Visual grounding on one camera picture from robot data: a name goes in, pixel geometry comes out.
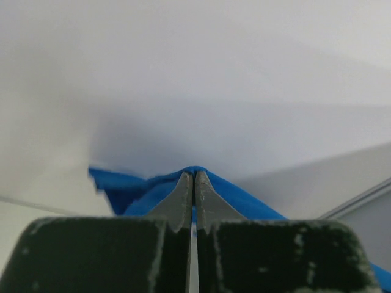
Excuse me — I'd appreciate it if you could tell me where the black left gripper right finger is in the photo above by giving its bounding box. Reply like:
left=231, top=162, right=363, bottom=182
left=195, top=172, right=381, bottom=292

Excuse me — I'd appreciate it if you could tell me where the blue t shirt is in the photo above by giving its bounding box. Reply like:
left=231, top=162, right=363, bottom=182
left=89, top=167, right=390, bottom=288

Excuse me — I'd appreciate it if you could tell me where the right aluminium frame post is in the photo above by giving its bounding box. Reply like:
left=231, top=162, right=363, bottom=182
left=319, top=178, right=390, bottom=220

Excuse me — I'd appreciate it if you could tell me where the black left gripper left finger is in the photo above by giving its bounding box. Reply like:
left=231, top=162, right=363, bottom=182
left=1, top=173, right=192, bottom=292

